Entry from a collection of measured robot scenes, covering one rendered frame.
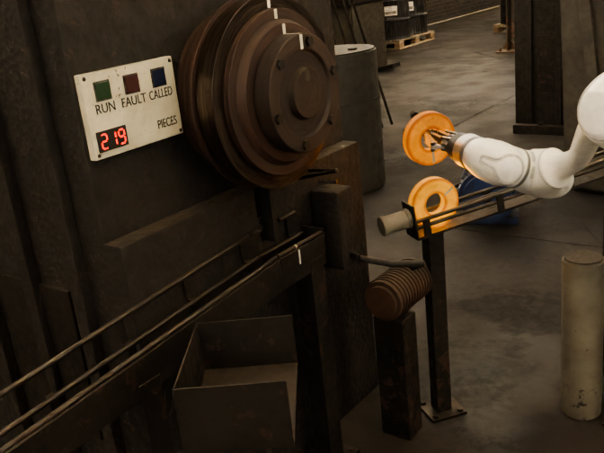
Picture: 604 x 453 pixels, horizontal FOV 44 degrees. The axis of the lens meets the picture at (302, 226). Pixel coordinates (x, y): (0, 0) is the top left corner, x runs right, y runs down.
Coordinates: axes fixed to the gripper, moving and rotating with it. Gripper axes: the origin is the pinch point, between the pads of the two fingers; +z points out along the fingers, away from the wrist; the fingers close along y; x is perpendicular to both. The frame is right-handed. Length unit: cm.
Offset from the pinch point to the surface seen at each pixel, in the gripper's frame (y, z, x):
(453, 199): 6.0, -2.5, -20.9
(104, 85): -88, -24, 31
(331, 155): -25.0, 14.1, -5.5
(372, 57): 87, 239, -21
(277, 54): -49, -23, 32
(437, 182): 0.9, -2.3, -14.3
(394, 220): -13.7, -3.2, -23.0
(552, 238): 118, 101, -97
